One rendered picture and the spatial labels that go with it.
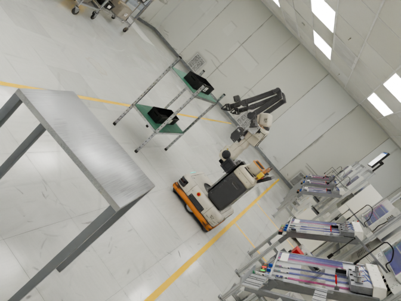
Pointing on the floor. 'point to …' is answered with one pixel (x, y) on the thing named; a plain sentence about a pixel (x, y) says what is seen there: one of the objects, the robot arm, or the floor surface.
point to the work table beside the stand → (123, 177)
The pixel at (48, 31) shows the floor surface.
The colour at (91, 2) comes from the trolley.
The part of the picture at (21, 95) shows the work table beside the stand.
